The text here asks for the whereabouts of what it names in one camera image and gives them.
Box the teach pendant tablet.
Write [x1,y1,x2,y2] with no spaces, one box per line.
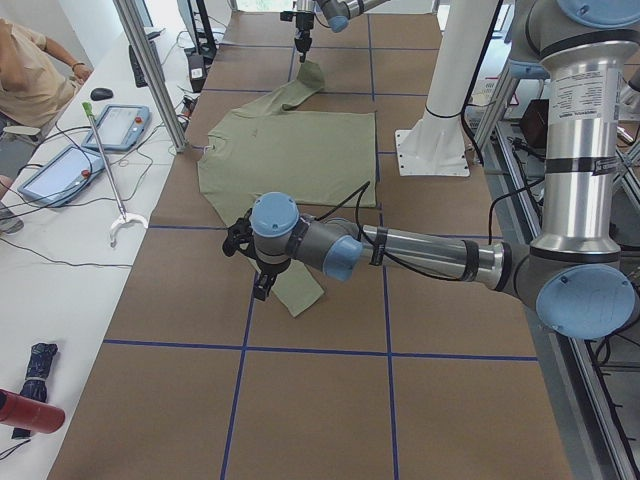
[95,104,151,153]
[18,146,104,208]

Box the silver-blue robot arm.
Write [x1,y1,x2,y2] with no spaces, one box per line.
[246,1,639,340]
[280,0,386,63]

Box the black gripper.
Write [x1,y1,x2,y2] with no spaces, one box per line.
[252,270,278,301]
[294,12,314,62]

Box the near teach pendant tablet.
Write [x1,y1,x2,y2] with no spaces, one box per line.
[18,146,104,208]

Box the olive green long-sleeve shirt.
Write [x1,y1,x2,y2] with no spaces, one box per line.
[198,61,377,316]

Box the far teach pendant tablet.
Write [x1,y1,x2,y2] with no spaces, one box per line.
[95,104,151,153]

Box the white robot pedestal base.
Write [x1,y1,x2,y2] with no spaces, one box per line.
[395,0,502,177]

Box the folded dark blue umbrella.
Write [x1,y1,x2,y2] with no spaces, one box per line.
[19,343,58,428]

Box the aluminium frame post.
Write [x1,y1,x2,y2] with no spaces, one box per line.
[113,0,187,153]

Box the red cylinder bottle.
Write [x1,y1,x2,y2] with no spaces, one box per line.
[1,390,66,434]

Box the black keyboard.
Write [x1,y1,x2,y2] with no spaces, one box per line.
[128,45,147,88]

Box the reacher grabber tool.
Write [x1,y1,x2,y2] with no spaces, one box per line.
[82,102,149,248]

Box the black box on floor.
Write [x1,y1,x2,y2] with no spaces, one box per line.
[519,99,549,149]

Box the person in beige shirt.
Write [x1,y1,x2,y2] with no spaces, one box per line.
[0,18,94,235]

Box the aluminium frame rail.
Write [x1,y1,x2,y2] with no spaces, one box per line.
[498,57,639,479]

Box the black power adapter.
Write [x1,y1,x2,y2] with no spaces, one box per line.
[187,53,207,93]

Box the black computer mouse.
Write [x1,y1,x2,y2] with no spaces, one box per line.
[90,87,114,101]

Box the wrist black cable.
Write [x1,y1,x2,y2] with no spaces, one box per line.
[317,180,496,282]

